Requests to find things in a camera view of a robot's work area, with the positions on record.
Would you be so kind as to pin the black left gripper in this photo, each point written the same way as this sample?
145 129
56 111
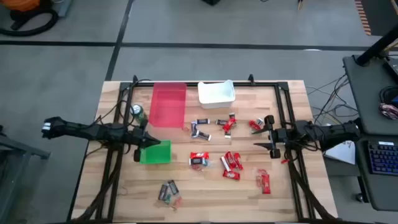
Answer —
136 140

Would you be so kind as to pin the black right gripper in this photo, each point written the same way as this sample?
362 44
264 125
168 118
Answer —
275 137

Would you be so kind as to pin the red and white KitKat bar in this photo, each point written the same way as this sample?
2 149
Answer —
224 162

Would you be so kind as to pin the teal gummy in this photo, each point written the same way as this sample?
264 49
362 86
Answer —
168 198
206 163

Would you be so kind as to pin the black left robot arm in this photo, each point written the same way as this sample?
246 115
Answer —
93 132

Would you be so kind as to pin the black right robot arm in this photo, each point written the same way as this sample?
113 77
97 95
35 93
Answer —
335 135

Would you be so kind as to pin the green plastic mesh basket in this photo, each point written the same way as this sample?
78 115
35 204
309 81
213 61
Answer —
158 154

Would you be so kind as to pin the green soda can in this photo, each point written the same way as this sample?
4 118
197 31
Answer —
137 112

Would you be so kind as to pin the pink-red translucent plastic basket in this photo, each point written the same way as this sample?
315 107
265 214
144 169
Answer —
168 105

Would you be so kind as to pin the white plastic basket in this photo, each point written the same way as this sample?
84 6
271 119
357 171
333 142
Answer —
216 95

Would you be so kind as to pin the white paper sheet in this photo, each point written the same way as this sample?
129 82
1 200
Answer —
343 154

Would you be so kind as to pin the dark grey desk top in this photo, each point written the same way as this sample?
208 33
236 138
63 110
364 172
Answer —
379 193
363 93

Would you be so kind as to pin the black caster wheel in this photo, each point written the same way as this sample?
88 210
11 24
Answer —
360 198

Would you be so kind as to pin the black backlit keyboard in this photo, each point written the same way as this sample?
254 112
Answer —
384 157

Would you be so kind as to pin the pink patterned cloth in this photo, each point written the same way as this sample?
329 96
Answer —
388 111

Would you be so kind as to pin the black headphones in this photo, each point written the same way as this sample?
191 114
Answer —
383 91

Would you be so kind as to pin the grey metal table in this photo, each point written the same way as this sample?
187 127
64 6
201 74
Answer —
18 147

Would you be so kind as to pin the wooden stick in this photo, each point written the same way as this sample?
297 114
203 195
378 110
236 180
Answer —
300 4

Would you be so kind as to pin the black stand pole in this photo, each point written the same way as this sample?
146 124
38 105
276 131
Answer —
376 46

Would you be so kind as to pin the black laptop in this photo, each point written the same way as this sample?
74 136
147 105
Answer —
393 70

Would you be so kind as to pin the orange shop vacuum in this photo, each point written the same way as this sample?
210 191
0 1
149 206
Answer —
31 32
18 4

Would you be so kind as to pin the black floor mat orange edge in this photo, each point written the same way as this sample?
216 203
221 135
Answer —
382 15

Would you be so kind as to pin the black aluminium table frame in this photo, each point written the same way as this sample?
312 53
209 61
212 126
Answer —
192 84

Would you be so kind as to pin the grey metal desk frame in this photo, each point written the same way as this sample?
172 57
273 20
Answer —
64 7

